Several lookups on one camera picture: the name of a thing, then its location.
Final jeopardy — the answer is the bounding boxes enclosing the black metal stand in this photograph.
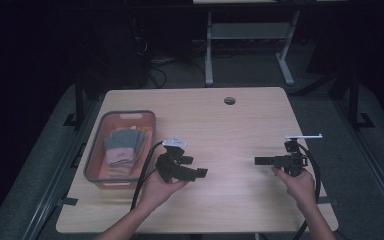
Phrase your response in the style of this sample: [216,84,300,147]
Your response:
[63,74,85,130]
[347,71,375,130]

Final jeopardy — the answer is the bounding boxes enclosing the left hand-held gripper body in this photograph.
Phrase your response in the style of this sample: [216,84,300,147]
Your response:
[155,135,195,184]

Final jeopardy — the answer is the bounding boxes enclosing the person's right hand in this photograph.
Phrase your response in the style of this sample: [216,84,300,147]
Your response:
[271,165,317,212]

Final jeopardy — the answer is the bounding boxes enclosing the person's left hand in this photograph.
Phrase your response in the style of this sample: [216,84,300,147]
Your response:
[138,169,190,210]

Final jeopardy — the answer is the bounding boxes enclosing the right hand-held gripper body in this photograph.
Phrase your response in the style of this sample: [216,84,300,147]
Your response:
[273,133,324,178]

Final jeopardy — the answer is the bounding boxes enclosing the white metal desk frame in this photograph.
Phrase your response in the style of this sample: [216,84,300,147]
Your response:
[193,0,349,87]

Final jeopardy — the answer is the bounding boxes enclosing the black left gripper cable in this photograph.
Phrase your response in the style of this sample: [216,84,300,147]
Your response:
[129,140,165,212]

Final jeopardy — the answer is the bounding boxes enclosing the black table bracket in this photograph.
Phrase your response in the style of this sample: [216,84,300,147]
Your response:
[56,196,80,207]
[320,196,340,206]

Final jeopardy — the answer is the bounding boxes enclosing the aluminium floor rail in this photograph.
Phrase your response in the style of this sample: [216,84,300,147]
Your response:
[333,99,384,231]
[21,99,101,240]

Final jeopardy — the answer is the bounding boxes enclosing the pink plastic basket grey rim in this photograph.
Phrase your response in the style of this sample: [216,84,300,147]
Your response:
[82,109,157,191]

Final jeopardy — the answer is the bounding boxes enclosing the bundle of floor cables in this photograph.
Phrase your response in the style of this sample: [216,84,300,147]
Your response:
[145,55,208,90]

